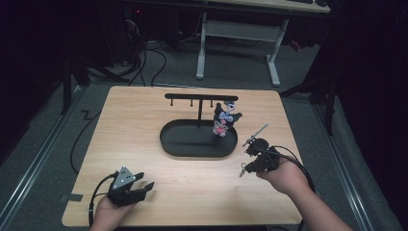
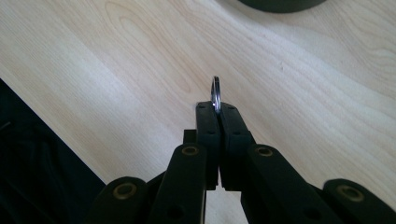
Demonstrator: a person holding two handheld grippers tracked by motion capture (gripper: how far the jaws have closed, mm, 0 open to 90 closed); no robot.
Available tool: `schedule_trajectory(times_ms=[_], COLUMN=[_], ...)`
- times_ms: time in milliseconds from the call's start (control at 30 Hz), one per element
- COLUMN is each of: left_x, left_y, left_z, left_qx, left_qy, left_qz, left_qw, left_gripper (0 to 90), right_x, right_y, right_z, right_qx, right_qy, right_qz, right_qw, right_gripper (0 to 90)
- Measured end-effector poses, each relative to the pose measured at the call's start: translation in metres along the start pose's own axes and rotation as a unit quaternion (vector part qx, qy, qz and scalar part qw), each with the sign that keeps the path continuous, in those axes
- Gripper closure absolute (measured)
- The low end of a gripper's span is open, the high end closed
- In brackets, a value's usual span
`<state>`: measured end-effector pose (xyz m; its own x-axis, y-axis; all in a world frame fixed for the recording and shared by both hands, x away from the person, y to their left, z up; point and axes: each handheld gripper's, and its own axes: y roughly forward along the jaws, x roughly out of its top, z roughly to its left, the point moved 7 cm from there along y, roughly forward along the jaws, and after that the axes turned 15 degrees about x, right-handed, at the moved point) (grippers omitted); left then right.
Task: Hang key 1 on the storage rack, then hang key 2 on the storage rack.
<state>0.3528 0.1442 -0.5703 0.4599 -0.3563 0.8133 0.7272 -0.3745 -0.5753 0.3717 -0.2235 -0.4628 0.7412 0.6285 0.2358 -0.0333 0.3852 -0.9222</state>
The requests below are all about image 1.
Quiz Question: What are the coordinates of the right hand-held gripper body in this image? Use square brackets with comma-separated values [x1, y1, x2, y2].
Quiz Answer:
[242, 122, 283, 174]

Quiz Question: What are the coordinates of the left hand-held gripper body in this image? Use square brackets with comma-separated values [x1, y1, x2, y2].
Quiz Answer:
[106, 165, 145, 208]

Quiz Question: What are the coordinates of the black plush toy keychain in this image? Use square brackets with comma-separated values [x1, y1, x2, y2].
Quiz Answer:
[212, 100, 243, 138]

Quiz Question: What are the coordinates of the black rack with oval tray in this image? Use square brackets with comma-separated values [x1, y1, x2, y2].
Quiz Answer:
[159, 92, 240, 159]

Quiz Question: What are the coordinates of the person's right hand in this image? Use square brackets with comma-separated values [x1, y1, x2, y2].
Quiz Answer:
[255, 157, 311, 195]

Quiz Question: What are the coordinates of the person's left hand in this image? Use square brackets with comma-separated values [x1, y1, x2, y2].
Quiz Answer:
[94, 193, 139, 226]

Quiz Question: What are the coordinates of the grey tape strip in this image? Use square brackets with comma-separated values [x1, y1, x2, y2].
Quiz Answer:
[60, 192, 85, 203]

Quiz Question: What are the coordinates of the black metal stand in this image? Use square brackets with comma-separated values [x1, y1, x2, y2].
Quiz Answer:
[279, 72, 339, 137]
[60, 53, 130, 116]

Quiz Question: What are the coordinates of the white-framed desk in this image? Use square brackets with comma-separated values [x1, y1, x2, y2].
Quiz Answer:
[195, 0, 331, 89]

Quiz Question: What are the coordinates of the dark computer tower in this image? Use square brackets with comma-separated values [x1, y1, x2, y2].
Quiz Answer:
[121, 4, 148, 65]

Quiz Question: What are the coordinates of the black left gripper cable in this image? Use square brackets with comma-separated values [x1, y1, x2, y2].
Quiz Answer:
[88, 172, 119, 227]

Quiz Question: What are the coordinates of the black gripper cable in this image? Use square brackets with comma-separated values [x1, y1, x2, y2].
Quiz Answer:
[253, 145, 318, 195]
[88, 172, 119, 227]

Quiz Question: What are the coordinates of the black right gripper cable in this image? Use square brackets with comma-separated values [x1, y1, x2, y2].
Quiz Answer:
[253, 145, 318, 195]

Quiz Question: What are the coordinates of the black floor cable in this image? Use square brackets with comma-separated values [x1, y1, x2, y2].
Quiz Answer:
[69, 110, 102, 176]

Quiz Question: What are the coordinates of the metal floor rail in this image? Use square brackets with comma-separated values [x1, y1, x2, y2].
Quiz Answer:
[312, 101, 375, 231]
[0, 86, 85, 223]

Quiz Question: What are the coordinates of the bundle of black cables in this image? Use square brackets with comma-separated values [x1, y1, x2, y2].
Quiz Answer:
[127, 40, 168, 89]

